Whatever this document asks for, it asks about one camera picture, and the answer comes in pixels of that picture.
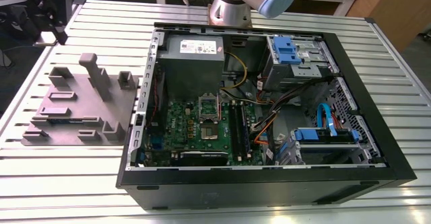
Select metal disk bay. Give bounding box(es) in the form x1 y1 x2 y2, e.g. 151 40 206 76
275 127 385 168

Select multicolour power wires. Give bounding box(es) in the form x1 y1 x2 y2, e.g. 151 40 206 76
255 90 272 105

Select blue SATA cable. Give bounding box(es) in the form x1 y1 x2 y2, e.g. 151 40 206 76
316 103 338 137

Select black RAM slot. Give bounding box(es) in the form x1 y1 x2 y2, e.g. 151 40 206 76
238 102 250 160
230 102 240 160
234 102 244 160

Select black cable bundle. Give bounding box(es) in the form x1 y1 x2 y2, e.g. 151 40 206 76
251 75 335 132

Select CPU socket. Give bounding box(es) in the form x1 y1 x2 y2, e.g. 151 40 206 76
200 124 224 141

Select metal socket cover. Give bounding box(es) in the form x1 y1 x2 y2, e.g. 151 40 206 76
198 95 220 123

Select hard disk in blue carrier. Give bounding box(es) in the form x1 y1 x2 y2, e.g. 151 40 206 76
290 127 360 146

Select orange wires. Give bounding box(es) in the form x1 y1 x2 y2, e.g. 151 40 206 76
251 130 271 147

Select black PC case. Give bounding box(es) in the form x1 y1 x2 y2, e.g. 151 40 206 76
116 21 418 211

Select grey parts rack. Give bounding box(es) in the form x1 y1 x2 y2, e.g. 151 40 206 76
20 53 140 147

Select white black wire bundle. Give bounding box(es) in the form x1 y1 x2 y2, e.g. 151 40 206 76
220 86 274 106

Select blue plastic drive latch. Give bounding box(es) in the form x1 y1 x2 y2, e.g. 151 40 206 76
272 36 296 54
278 51 303 65

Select black graphics card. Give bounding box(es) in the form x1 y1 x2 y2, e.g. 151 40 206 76
171 150 230 166

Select grey power supply unit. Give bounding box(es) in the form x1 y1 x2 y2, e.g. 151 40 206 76
158 34 226 99

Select yellow wire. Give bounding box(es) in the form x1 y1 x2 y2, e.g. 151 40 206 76
220 51 248 90

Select wooden cabinet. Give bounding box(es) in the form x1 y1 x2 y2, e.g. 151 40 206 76
346 0 431 54

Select green RAM stick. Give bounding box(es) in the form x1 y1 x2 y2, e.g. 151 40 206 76
47 118 86 124

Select green motherboard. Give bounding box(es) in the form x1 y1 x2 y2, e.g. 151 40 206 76
144 97 267 166

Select metal drive cage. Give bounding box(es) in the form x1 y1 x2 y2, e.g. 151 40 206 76
262 34 339 91

